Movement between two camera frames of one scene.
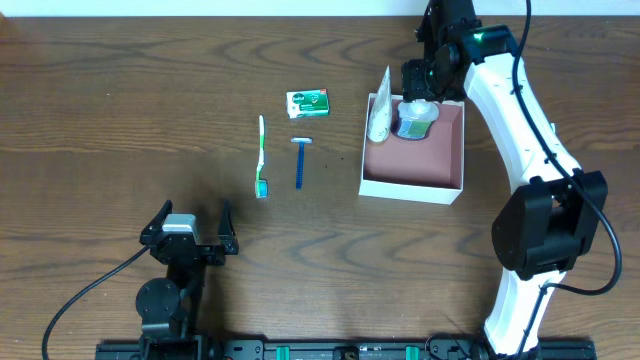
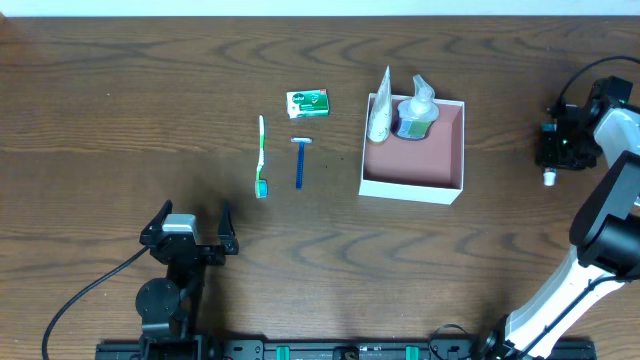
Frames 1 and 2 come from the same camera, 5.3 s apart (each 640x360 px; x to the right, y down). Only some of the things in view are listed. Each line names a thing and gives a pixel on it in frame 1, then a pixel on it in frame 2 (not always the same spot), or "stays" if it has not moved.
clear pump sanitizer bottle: (416, 117) stays
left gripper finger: (154, 227) stays
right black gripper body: (417, 82) -> (558, 157)
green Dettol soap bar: (308, 103) stays
